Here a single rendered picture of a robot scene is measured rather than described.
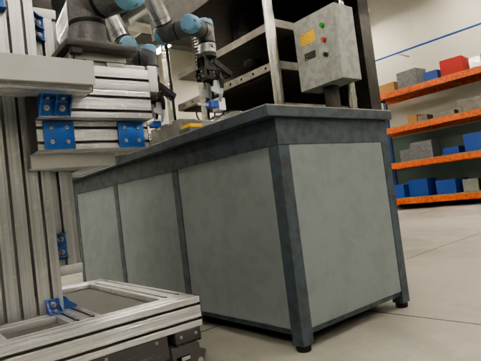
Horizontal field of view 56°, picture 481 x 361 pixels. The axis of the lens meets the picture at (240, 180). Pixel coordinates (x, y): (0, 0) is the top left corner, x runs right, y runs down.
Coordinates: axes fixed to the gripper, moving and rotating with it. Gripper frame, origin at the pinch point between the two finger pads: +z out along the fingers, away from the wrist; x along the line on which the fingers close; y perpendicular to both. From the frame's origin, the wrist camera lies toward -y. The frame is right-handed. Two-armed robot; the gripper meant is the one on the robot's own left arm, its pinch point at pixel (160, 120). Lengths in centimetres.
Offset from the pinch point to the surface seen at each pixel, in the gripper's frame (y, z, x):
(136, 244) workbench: 4, 58, -32
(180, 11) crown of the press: -69, -95, -75
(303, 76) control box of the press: -85, -24, 16
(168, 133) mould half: 1.9, 7.9, 9.1
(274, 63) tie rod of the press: -73, -33, 7
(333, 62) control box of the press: -85, -24, 38
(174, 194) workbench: 3.8, 35.4, 11.4
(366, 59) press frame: -155, -42, 12
